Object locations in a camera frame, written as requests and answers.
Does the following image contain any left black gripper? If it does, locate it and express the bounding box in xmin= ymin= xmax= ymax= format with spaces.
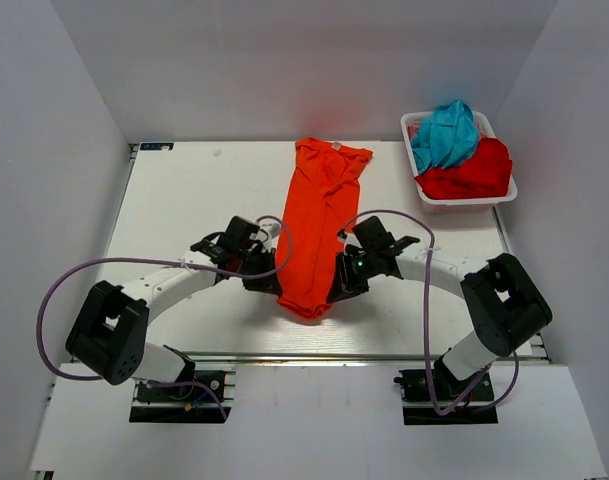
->
xmin=236 ymin=246 xmax=282 ymax=295

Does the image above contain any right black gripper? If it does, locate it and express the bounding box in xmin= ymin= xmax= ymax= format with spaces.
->
xmin=328 ymin=249 xmax=380 ymax=303

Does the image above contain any orange t-shirt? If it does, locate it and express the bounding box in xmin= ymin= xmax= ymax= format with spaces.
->
xmin=275 ymin=138 xmax=373 ymax=323

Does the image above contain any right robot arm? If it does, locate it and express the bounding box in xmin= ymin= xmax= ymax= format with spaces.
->
xmin=327 ymin=216 xmax=553 ymax=400

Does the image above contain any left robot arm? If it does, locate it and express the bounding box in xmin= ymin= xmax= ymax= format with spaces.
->
xmin=65 ymin=215 xmax=293 ymax=399

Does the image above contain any white plastic basket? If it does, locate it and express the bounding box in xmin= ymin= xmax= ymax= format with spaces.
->
xmin=400 ymin=111 xmax=518 ymax=214

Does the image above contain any blue table label sticker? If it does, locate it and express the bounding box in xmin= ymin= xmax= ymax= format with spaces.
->
xmin=139 ymin=142 xmax=174 ymax=151

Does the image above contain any blue t-shirt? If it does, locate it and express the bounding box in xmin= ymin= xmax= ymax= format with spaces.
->
xmin=411 ymin=100 xmax=479 ymax=175

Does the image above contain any red t-shirt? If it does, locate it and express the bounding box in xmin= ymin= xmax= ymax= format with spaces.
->
xmin=415 ymin=138 xmax=513 ymax=200

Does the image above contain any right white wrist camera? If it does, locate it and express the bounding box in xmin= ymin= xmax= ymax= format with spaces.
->
xmin=336 ymin=229 xmax=362 ymax=256

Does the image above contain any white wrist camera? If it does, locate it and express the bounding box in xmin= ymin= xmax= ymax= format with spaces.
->
xmin=336 ymin=229 xmax=362 ymax=256
xmin=255 ymin=223 xmax=282 ymax=251

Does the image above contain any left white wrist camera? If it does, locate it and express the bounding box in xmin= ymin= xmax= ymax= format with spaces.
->
xmin=255 ymin=223 xmax=282 ymax=251

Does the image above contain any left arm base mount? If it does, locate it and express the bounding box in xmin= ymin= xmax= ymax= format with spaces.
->
xmin=129 ymin=362 xmax=236 ymax=425

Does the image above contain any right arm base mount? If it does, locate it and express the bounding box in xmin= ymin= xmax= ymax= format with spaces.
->
xmin=391 ymin=367 xmax=500 ymax=427

